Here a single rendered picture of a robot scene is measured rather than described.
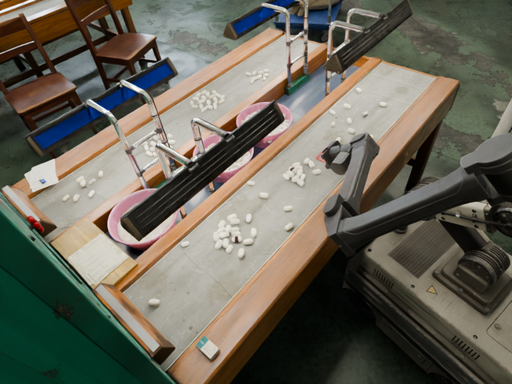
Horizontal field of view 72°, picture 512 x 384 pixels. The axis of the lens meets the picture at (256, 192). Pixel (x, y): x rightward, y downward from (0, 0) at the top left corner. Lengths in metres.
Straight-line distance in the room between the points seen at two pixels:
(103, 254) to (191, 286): 0.34
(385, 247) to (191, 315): 0.86
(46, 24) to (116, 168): 2.13
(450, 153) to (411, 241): 1.31
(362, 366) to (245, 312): 0.89
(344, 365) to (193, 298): 0.92
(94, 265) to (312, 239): 0.74
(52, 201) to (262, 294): 0.99
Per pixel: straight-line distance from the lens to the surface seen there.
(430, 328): 1.61
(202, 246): 1.29
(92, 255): 1.37
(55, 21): 3.66
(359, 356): 1.89
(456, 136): 3.01
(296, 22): 4.03
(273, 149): 1.55
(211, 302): 1.18
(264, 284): 1.15
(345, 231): 0.84
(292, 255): 1.20
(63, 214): 1.62
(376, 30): 1.71
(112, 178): 1.66
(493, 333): 1.56
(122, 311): 1.11
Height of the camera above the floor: 1.79
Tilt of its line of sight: 48 degrees down
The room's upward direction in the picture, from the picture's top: 8 degrees counter-clockwise
